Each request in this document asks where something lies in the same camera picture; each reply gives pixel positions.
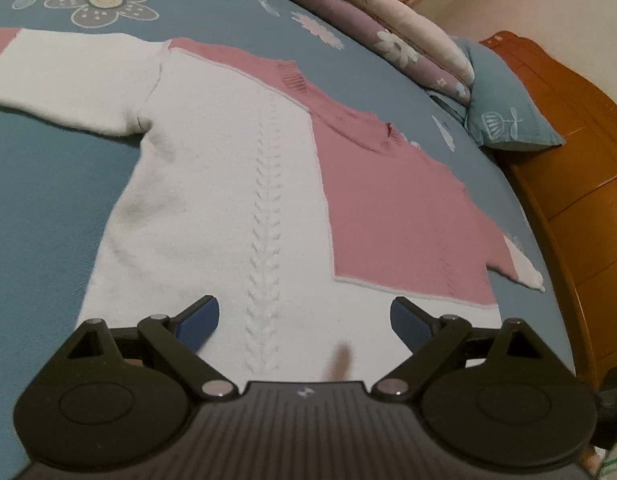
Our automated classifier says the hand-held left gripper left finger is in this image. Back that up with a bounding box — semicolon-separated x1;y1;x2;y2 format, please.
41;296;238;400

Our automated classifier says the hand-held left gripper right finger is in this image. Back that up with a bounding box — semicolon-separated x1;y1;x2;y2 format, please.
371;296;571;400

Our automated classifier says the pink and white sweater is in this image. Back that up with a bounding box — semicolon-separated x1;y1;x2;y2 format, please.
0;27;544;401

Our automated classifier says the blue floral bed sheet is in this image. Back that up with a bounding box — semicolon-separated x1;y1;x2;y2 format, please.
0;0;579;461

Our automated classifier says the wooden bed headboard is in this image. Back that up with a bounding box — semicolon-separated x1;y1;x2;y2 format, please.
478;30;617;391

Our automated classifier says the blue printed pillow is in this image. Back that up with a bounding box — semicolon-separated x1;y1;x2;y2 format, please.
451;37;566;153

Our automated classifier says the folded floral quilt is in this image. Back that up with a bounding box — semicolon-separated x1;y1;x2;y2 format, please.
198;0;476;106

